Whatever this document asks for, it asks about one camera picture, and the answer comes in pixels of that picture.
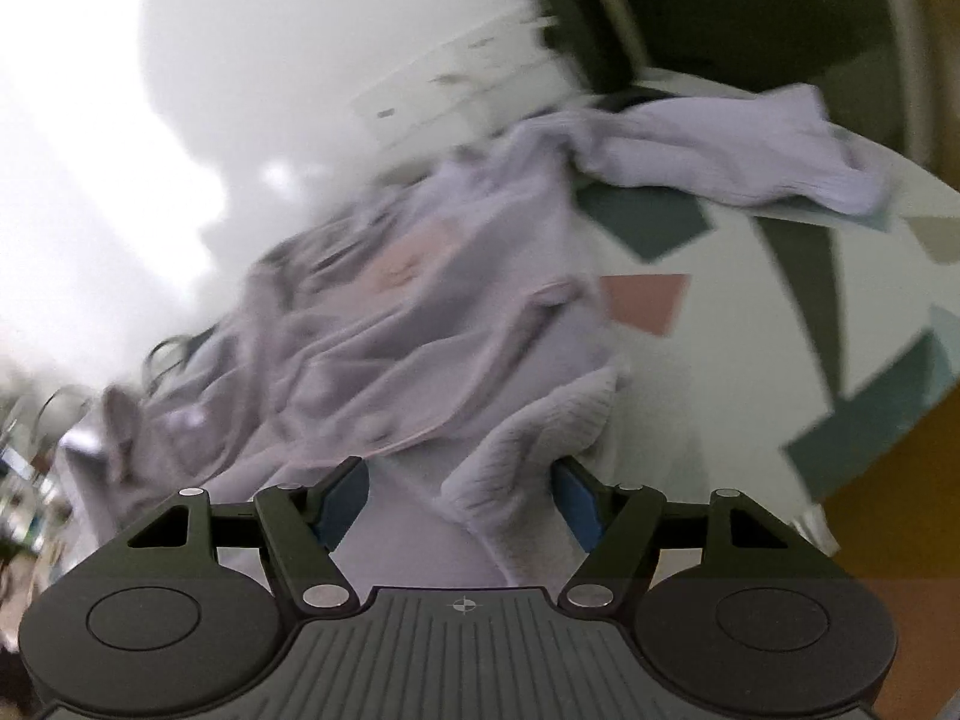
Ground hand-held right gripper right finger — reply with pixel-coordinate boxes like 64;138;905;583
549;456;794;616

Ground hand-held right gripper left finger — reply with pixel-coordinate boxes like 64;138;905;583
124;456;372;616

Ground lavender fleece robe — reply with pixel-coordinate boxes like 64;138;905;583
97;82;895;590

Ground black water bottle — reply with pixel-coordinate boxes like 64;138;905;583
521;0;650;95

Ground black glossy box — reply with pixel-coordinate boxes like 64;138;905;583
622;0;927;166

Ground white wall socket panel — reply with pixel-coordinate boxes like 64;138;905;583
351;11;560;140

